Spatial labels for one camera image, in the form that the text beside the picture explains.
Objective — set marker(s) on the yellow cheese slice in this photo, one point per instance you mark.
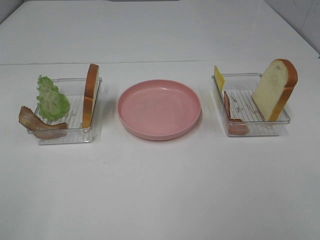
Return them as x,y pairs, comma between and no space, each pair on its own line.
219,78

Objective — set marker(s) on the bread slice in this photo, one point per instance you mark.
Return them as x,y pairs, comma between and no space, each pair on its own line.
90,94
275,88

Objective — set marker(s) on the bacon strip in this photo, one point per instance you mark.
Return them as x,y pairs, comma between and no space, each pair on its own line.
236,126
32,122

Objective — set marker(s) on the green lettuce leaf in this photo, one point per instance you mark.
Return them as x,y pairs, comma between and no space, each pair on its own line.
52,104

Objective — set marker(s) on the pink round plate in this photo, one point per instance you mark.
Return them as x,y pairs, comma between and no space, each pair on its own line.
159,109

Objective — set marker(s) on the clear plastic tray right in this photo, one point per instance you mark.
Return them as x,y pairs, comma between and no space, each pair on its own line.
240,87

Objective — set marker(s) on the clear plastic tray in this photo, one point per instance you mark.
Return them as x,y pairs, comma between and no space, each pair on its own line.
73,89
240,87

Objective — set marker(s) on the clear plastic tray left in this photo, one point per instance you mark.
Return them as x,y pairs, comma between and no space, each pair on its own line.
73,89

